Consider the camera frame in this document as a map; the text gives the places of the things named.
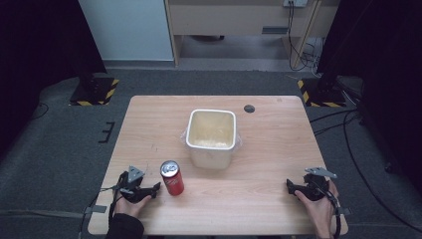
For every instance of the light wooden desk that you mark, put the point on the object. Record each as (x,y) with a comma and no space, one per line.
(232,20)

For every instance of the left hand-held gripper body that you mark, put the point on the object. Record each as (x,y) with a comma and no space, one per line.
(132,186)

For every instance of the black floor bracket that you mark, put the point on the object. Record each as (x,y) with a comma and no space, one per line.
(107,132)

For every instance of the striped black stand base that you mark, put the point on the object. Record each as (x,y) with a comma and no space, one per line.
(321,94)
(96,91)

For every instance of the grey power strip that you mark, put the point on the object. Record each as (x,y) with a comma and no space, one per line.
(295,2)

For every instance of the white plastic bin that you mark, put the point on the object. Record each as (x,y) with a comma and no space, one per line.
(211,139)

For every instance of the person's right hand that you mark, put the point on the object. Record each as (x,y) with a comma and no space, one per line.
(317,212)

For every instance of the dark round table grommet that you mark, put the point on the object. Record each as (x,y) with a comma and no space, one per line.
(249,108)

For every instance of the red drink can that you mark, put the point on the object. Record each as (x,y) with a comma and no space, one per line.
(172,179)

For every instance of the black curtain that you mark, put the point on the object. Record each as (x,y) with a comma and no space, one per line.
(36,49)
(384,66)

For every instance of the person's left hand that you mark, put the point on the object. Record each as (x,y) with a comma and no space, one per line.
(130,206)

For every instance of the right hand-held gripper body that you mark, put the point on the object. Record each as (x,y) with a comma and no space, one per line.
(316,188)

